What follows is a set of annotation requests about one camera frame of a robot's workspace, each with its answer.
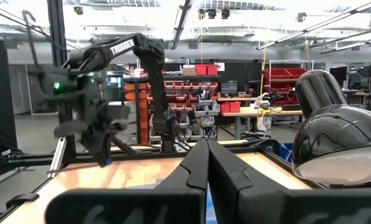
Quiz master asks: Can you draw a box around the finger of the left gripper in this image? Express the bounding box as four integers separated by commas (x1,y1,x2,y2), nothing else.
80,129,105,167
99,123,118,167

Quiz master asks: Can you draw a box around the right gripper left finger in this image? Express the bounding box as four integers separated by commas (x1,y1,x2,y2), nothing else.
45,139,210,224

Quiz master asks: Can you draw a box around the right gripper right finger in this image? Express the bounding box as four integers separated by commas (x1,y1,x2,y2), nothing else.
207,139,371,224

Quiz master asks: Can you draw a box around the blue plastic pencil box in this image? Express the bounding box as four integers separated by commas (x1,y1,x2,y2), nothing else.
156,177,218,224

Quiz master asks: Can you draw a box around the lit blue screen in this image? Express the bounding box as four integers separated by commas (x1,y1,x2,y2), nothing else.
106,76,123,88

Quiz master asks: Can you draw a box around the blue floor bin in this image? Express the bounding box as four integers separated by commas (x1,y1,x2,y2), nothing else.
266,142,294,164

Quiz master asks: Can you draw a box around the black table clamp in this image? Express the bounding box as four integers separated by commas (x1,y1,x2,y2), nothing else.
6,192,40,210
253,139,280,154

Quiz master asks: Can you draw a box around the wooden workbench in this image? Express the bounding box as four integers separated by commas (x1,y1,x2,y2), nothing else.
218,105,304,140

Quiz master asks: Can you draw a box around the storage shelf with orange bins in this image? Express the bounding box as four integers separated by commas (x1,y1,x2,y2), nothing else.
123,63,221,146

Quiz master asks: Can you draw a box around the black desk lamp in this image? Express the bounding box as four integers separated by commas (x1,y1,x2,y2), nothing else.
291,70,371,190

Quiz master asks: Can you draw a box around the rack of red bins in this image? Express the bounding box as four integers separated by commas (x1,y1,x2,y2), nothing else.
264,67,308,107

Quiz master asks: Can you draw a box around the silver frame bracket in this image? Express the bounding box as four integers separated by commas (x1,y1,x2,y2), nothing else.
47,136,68,179

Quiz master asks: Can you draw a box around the black aluminium table frame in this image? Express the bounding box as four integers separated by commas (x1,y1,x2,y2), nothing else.
0,0,323,224

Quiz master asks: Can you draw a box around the yellow hanging cable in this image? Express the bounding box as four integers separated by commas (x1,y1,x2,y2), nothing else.
256,27,269,125

